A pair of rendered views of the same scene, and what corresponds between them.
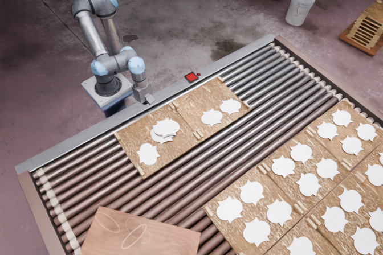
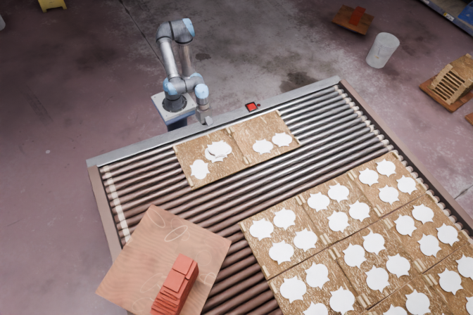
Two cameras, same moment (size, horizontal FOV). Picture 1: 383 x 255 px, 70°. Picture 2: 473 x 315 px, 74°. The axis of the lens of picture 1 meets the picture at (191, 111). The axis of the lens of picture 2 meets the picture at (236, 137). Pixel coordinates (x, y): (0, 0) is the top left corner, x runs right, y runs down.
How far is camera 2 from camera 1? 0.42 m
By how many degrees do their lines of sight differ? 4
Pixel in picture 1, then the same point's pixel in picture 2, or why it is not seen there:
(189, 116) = (242, 143)
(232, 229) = (260, 246)
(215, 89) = (271, 121)
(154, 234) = (192, 235)
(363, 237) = (376, 275)
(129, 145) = (184, 159)
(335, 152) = (371, 197)
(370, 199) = (393, 245)
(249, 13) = (329, 48)
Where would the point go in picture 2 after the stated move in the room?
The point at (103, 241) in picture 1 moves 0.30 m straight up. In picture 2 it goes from (150, 232) to (141, 211)
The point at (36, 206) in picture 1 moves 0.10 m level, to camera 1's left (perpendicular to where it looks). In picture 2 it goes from (99, 195) to (84, 191)
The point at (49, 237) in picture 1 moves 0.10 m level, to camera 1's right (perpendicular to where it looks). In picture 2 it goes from (107, 221) to (124, 226)
